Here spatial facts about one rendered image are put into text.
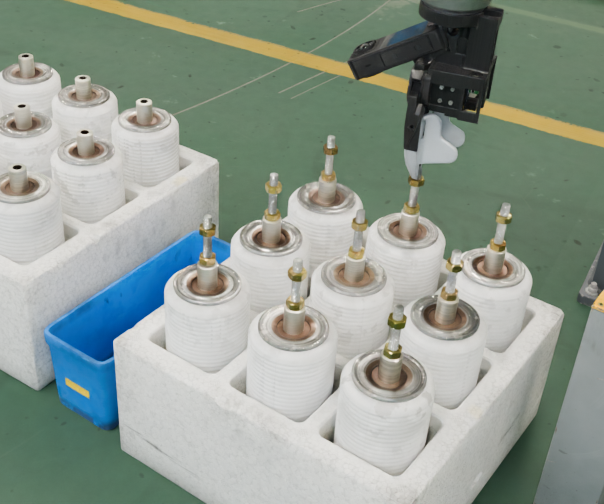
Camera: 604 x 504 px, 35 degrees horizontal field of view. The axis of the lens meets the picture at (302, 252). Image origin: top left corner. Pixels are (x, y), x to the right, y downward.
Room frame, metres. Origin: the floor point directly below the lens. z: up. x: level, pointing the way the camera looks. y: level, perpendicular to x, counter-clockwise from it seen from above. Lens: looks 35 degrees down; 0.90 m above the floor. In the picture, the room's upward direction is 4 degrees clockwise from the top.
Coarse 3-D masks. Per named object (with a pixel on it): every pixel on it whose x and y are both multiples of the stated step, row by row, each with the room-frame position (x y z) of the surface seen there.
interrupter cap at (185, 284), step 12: (180, 276) 0.85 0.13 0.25; (192, 276) 0.85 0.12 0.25; (228, 276) 0.85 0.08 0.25; (180, 288) 0.83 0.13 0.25; (192, 288) 0.83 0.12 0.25; (216, 288) 0.84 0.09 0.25; (228, 288) 0.83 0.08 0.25; (240, 288) 0.84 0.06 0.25; (192, 300) 0.81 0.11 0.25; (204, 300) 0.81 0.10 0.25; (216, 300) 0.81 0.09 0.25; (228, 300) 0.81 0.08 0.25
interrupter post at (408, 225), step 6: (402, 210) 0.98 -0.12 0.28; (402, 216) 0.97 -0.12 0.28; (408, 216) 0.97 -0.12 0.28; (414, 216) 0.97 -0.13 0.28; (402, 222) 0.97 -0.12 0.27; (408, 222) 0.97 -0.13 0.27; (414, 222) 0.97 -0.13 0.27; (402, 228) 0.97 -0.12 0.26; (408, 228) 0.96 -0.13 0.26; (414, 228) 0.97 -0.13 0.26; (402, 234) 0.97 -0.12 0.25; (408, 234) 0.96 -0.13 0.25; (414, 234) 0.97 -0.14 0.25
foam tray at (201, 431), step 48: (144, 336) 0.83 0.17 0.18; (528, 336) 0.88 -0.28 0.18; (144, 384) 0.79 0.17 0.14; (192, 384) 0.76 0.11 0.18; (240, 384) 0.78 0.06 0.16; (336, 384) 0.80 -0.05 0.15; (480, 384) 0.79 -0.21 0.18; (528, 384) 0.86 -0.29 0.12; (144, 432) 0.79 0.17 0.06; (192, 432) 0.75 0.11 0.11; (240, 432) 0.72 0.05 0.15; (288, 432) 0.69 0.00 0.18; (432, 432) 0.73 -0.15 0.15; (480, 432) 0.74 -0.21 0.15; (192, 480) 0.75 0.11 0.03; (240, 480) 0.72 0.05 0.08; (288, 480) 0.68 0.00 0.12; (336, 480) 0.65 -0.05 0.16; (384, 480) 0.64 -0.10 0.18; (432, 480) 0.65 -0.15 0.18; (480, 480) 0.78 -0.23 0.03
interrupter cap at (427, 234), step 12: (396, 216) 1.00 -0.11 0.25; (420, 216) 1.01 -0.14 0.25; (384, 228) 0.97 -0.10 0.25; (396, 228) 0.98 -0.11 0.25; (420, 228) 0.98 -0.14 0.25; (432, 228) 0.98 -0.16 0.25; (384, 240) 0.95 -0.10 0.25; (396, 240) 0.95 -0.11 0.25; (408, 240) 0.95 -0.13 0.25; (420, 240) 0.95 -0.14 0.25; (432, 240) 0.95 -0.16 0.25
